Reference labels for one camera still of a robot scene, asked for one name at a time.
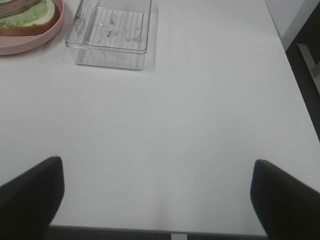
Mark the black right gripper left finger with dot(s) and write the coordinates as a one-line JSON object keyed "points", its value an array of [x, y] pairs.
{"points": [[30, 201]]}

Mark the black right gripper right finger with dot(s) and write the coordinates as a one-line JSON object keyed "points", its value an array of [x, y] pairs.
{"points": [[287, 208]]}

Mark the white bread slice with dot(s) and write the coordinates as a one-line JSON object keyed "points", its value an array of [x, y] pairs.
{"points": [[29, 30]]}

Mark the green lettuce leaf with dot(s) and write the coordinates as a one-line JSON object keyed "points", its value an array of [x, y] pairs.
{"points": [[38, 14]]}

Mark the bacon strip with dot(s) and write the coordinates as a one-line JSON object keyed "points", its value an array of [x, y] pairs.
{"points": [[14, 7]]}

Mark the white table leg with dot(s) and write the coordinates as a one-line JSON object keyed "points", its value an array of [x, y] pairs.
{"points": [[314, 68]]}

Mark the pink round plate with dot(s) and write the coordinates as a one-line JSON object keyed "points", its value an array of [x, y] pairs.
{"points": [[10, 45]]}

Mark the right clear plastic container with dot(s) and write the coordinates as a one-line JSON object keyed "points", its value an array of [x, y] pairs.
{"points": [[110, 33]]}

